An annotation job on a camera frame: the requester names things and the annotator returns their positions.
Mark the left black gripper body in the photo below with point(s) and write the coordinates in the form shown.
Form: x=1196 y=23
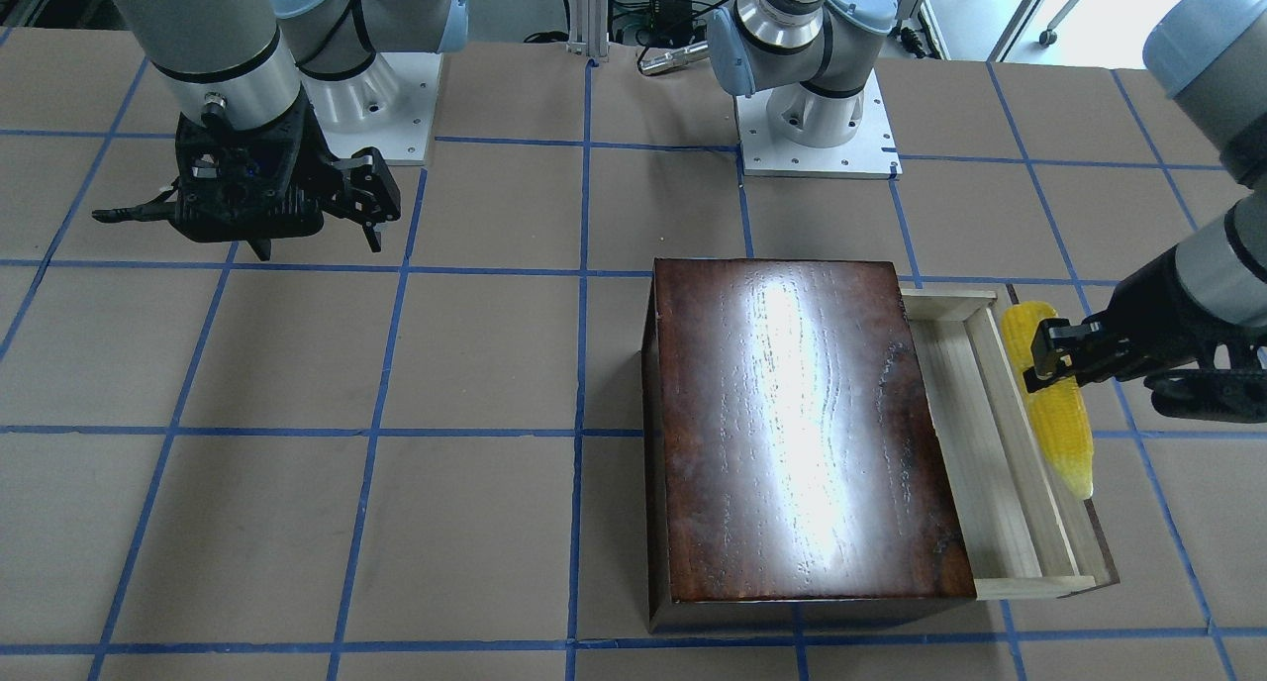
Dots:
x=1160 y=332

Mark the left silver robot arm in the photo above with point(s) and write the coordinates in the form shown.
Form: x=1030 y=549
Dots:
x=1207 y=55

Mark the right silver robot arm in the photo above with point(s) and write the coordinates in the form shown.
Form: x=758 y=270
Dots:
x=240 y=63

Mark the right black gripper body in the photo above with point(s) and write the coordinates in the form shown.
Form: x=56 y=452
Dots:
x=361 y=188

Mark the dark wooden drawer cabinet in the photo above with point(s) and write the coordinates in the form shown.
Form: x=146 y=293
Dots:
x=792 y=465

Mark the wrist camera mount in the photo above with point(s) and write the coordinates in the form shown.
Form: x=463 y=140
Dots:
x=1235 y=394
x=203 y=202

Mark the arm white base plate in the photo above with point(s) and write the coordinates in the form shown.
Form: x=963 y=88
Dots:
x=390 y=105
x=791 y=132

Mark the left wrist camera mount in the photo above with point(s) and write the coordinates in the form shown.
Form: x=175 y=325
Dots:
x=1235 y=394

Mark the wooden drawer with white handle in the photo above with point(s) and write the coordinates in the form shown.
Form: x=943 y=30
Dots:
x=1026 y=535

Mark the silver cylinder tool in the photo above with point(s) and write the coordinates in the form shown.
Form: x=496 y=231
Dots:
x=673 y=59

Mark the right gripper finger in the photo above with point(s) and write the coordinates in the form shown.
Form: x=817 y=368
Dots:
x=261 y=248
x=368 y=194

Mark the yellow corn cob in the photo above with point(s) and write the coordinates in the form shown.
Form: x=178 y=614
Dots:
x=1057 y=413

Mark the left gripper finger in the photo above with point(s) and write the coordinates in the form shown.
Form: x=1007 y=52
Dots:
x=1060 y=350

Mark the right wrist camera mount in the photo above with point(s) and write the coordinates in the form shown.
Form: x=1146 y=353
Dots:
x=203 y=202

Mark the aluminium frame post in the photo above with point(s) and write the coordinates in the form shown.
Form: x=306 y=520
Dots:
x=588 y=23

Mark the black power adapter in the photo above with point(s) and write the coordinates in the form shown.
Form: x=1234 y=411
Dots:
x=666 y=16

